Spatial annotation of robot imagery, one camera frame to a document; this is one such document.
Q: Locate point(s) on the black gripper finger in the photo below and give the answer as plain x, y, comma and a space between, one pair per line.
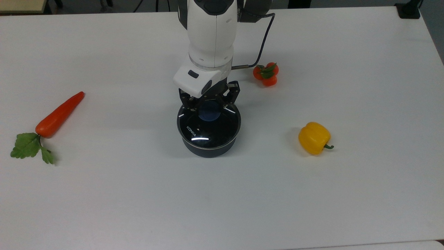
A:
231, 99
188, 102

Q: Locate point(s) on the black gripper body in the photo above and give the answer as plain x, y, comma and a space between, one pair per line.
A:
213, 97

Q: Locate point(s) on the glass lid with blue knob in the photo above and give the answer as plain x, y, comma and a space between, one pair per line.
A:
215, 130

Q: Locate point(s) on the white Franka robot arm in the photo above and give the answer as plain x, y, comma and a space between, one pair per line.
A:
210, 34

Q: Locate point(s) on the red toy tomato cluster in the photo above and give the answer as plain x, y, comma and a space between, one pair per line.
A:
269, 80

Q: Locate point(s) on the yellow toy bell pepper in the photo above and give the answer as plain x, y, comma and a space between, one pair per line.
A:
314, 137

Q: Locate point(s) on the orange toy carrot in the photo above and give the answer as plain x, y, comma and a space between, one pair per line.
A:
59, 114

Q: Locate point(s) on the light wooden desk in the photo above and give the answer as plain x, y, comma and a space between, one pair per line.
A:
20, 5

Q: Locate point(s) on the black stand base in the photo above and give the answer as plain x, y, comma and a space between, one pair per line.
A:
409, 10

